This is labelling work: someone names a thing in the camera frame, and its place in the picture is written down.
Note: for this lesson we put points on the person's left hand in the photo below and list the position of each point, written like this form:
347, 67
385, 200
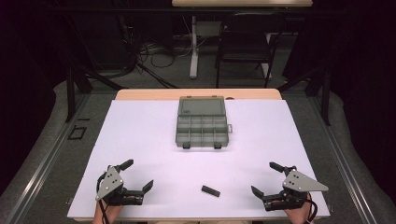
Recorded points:
112, 213

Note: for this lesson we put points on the black metal stand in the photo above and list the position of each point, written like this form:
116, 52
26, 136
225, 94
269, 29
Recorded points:
70, 93
326, 96

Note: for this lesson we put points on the grey box under desk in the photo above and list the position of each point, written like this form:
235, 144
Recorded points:
208, 28

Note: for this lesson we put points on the white table sheet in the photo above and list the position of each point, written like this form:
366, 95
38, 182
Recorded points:
149, 140

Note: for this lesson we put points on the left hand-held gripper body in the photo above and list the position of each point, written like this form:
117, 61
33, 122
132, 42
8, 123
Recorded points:
109, 183

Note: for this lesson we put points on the small black stick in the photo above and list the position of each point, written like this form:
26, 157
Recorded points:
210, 191

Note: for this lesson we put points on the black folding chair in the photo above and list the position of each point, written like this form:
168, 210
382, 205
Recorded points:
246, 40

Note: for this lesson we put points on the wooden table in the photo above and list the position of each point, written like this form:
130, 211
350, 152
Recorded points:
155, 94

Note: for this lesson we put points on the grey metal floor rail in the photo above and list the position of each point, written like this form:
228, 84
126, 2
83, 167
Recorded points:
43, 165
345, 165

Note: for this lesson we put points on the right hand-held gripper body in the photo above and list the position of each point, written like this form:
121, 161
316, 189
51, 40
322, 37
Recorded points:
300, 183

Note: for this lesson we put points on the grey plastic compartment box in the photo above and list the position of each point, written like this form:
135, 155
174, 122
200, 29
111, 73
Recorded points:
202, 130

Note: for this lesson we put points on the person's right hand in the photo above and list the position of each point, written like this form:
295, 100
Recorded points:
295, 216

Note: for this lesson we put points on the desk with white leg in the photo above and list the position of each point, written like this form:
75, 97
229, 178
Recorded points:
239, 2

